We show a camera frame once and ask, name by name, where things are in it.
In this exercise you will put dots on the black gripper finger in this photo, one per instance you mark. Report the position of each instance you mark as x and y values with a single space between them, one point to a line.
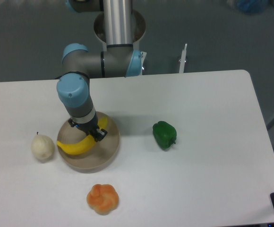
99 134

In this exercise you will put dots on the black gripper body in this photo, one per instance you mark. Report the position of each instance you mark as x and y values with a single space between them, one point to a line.
87 127

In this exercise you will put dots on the yellow banana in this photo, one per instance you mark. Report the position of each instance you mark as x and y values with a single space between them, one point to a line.
83 146

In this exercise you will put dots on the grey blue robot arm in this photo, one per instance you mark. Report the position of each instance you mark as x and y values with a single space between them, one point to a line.
120 59

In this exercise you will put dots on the beige round plate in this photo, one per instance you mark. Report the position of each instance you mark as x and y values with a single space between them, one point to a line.
99 156

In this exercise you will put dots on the white pear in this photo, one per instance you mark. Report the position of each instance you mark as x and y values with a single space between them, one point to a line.
42 148

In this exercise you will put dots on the orange knotted bread roll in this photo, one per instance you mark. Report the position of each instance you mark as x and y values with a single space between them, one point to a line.
102 198

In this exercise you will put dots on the green bell pepper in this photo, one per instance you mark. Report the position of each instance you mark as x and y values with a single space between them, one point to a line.
164 134

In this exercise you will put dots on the blue plastic bag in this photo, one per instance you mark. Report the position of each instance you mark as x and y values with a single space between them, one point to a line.
251 7

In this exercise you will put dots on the white metal bracket right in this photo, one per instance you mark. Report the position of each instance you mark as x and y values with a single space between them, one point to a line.
183 59

